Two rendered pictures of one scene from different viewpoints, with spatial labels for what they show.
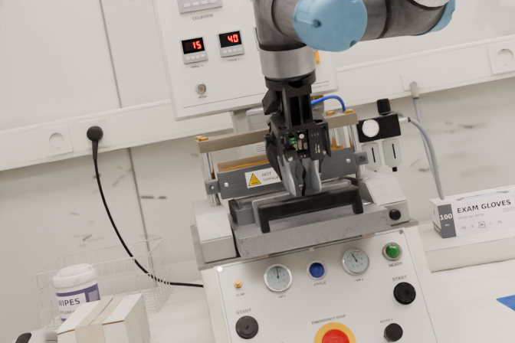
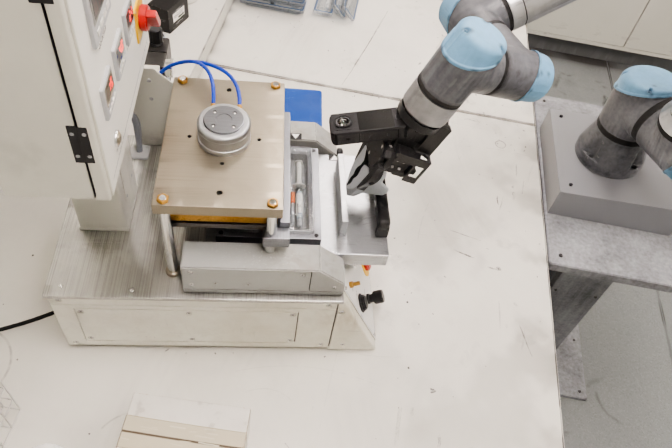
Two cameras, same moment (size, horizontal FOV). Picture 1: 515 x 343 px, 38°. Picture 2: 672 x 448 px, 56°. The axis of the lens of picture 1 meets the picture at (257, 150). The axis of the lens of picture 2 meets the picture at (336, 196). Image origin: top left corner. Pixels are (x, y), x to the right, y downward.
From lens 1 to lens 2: 150 cm
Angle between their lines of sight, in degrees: 91
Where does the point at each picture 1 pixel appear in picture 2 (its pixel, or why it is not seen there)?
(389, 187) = (323, 133)
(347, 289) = not seen: hidden behind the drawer
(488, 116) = not seen: outside the picture
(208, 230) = (336, 271)
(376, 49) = not seen: outside the picture
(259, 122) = (244, 144)
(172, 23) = (92, 72)
